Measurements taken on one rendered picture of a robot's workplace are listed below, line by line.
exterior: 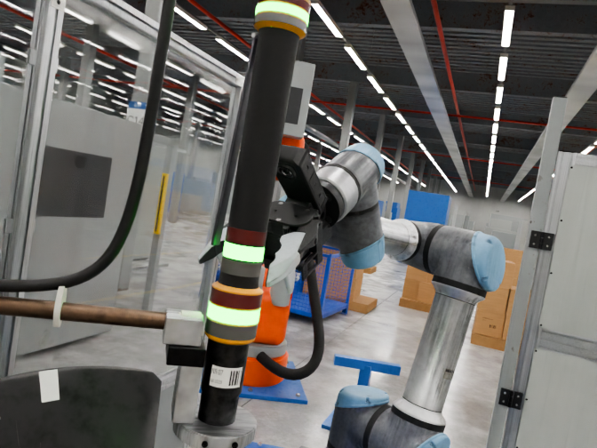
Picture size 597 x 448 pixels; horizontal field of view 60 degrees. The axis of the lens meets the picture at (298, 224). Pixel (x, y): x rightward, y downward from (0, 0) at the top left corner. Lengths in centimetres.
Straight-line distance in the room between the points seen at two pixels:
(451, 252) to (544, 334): 114
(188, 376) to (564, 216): 190
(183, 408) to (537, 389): 193
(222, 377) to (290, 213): 27
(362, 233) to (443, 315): 39
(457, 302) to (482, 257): 11
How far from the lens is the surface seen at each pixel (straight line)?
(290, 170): 61
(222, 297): 42
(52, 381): 60
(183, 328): 43
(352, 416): 122
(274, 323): 443
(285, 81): 43
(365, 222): 81
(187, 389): 45
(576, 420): 232
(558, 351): 225
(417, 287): 977
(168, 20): 44
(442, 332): 114
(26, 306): 44
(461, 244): 114
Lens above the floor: 166
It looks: 3 degrees down
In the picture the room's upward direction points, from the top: 10 degrees clockwise
